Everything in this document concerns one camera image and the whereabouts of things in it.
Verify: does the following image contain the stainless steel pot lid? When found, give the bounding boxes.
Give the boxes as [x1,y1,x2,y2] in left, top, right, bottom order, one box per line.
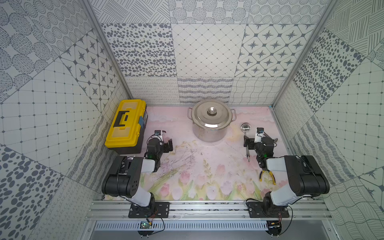
[191,100,234,130]

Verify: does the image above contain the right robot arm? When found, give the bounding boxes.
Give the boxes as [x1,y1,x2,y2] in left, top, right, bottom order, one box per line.
[244,135,330,215]

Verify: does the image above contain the aluminium front rail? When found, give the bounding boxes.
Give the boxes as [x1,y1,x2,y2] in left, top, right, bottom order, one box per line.
[86,200,332,221]

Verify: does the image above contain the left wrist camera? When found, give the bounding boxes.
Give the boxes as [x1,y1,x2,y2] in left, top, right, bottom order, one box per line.
[154,130,166,142]

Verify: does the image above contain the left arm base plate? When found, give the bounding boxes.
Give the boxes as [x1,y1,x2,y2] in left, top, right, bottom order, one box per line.
[128,202,170,219]

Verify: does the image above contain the yellow black toolbox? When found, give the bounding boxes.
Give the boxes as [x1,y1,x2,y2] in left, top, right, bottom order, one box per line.
[105,99,148,155]

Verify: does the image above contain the left small circuit board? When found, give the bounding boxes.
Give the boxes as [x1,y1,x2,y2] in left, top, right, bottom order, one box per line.
[139,221,153,231]

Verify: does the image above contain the yellow handled pliers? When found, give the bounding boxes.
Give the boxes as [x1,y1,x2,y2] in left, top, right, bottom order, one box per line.
[259,170,276,186]

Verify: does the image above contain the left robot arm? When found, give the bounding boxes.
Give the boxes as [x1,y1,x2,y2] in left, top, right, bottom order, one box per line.
[102,137,173,211]

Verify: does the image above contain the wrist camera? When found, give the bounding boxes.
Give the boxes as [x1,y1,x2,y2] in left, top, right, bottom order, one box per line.
[254,128,265,143]
[154,130,166,142]

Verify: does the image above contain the small circuit board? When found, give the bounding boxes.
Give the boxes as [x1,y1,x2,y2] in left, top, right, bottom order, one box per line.
[267,221,281,231]
[139,221,153,231]

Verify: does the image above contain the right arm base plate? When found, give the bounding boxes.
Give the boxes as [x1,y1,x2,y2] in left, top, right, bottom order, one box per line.
[246,201,290,219]

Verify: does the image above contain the right small circuit board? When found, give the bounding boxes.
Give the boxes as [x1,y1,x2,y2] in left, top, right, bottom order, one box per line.
[267,221,281,231]

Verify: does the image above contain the steel ladle spoon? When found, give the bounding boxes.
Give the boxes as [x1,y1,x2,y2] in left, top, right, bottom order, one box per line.
[241,123,251,162]

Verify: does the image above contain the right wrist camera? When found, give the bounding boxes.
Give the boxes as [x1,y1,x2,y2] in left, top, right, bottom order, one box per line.
[254,128,265,143]

